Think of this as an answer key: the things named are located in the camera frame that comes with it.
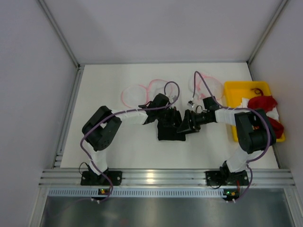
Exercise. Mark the perforated cable duct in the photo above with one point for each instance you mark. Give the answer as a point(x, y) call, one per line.
point(139, 193)

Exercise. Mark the white pink-trimmed laundry bag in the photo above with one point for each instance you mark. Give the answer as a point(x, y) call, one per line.
point(199, 90)
point(135, 95)

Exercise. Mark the red garment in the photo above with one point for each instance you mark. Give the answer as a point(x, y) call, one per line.
point(268, 104)

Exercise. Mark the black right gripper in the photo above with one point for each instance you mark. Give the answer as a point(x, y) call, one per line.
point(191, 120)

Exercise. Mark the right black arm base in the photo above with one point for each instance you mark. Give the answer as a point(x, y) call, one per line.
point(217, 178)

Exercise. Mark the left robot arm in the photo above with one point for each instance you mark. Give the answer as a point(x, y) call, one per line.
point(100, 130)

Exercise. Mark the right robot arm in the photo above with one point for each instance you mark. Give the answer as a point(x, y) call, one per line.
point(254, 132)

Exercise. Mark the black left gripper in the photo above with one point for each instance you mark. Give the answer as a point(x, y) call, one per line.
point(169, 116)

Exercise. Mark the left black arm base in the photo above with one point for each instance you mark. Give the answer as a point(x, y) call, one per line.
point(89, 178)

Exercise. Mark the aluminium front rail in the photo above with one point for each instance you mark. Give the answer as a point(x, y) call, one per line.
point(70, 177)

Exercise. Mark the yellow plastic bin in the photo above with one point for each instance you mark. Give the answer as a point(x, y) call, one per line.
point(236, 90)

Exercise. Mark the black bra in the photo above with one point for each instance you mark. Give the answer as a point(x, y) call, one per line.
point(167, 130)

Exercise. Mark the white garment in bin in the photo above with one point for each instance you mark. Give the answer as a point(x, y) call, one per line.
point(246, 102)

